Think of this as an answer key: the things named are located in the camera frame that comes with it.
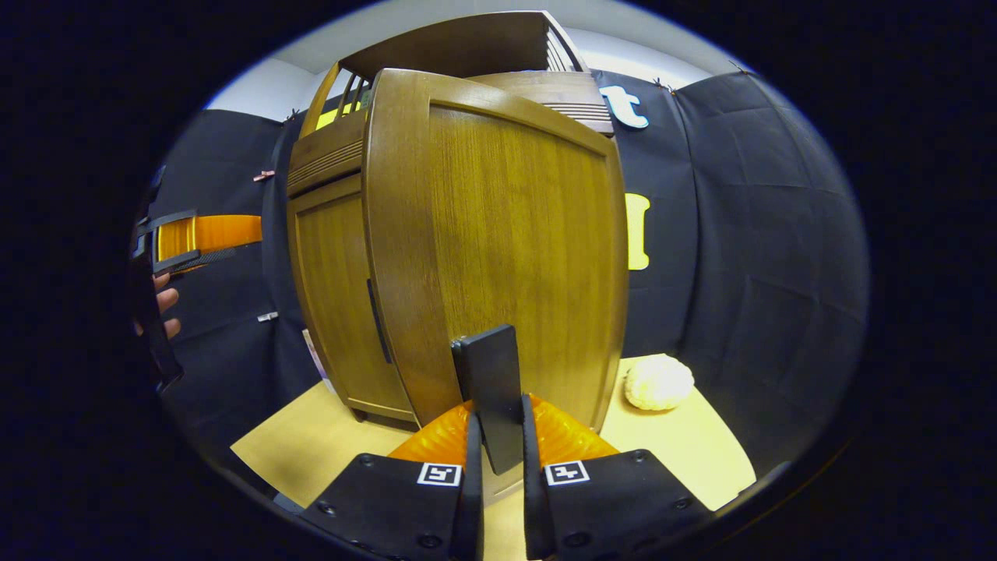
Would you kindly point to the wooden cabinet drawer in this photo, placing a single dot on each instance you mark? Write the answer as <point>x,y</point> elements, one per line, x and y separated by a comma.
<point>323,156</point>

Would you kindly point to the black backdrop cloth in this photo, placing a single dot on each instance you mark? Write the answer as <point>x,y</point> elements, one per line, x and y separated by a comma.
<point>740,234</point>

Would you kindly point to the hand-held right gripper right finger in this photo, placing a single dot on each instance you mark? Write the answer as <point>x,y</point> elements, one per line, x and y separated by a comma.
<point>531,499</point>

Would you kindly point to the wooden double-door shoe cabinet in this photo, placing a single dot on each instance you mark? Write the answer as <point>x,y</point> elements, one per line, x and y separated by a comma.
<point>467,47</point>

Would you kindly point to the white pumpkin ornament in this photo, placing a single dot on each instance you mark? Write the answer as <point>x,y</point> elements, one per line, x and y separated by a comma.
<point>658,382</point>

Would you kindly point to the wooden cabinet door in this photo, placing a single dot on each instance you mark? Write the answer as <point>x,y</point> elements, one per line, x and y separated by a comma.
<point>335,296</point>
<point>506,234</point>

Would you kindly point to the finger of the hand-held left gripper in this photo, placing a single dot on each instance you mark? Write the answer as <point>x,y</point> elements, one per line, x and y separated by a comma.
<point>218,234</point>

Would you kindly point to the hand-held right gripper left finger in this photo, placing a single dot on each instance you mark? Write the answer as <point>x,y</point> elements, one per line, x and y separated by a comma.
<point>473,499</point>

